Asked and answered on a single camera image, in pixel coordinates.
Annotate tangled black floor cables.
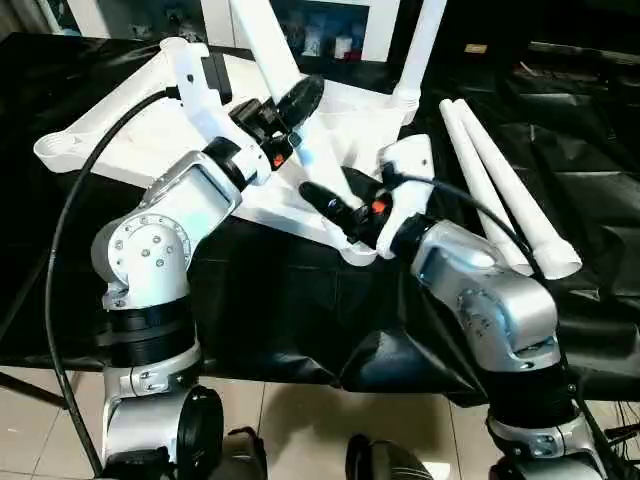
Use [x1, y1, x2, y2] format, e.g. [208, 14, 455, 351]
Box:
[603, 388, 640, 454]

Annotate black cabinet with gold label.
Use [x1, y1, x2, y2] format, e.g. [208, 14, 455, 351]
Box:
[399, 0, 640, 76]

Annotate white plastic table leg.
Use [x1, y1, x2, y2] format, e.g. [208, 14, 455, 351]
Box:
[391, 0, 450, 110]
[437, 98, 535, 277]
[451, 97, 585, 280]
[228, 0, 372, 241]

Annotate black work mat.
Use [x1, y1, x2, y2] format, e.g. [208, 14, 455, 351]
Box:
[0, 32, 640, 406]

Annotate white plastic table top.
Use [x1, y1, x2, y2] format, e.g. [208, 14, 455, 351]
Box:
[32, 36, 420, 267]

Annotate dark robot left foot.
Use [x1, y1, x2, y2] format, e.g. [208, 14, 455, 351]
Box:
[218, 426, 270, 480]

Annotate black left wrist camera cable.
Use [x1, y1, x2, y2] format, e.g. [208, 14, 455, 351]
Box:
[44, 86, 182, 480]

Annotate black metal table frame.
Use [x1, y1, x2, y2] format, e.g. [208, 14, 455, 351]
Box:
[0, 368, 72, 410]

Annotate white display cabinet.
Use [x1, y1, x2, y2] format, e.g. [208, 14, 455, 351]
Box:
[63, 0, 402, 65]

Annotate grey window curtain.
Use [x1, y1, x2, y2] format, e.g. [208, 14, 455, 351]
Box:
[0, 0, 66, 39]

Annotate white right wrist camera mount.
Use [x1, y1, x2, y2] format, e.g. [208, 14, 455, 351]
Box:
[374, 132, 437, 260]

